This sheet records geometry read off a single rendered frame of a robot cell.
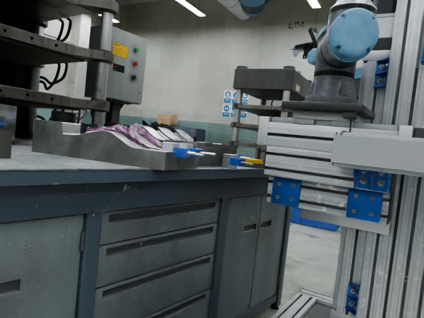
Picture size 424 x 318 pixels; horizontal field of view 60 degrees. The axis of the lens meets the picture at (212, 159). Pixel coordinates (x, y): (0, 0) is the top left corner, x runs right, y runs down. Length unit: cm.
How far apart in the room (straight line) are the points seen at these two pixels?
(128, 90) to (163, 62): 763
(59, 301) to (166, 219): 42
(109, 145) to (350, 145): 70
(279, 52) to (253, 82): 293
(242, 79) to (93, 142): 463
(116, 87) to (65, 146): 98
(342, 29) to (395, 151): 32
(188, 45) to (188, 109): 157
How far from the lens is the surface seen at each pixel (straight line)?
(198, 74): 922
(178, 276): 142
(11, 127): 183
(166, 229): 130
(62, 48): 197
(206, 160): 142
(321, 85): 113
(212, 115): 886
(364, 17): 102
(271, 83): 553
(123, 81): 224
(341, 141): 97
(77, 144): 126
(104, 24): 205
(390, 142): 95
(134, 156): 113
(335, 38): 100
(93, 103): 196
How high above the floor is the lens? 90
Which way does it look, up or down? 3 degrees down
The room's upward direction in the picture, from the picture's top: 6 degrees clockwise
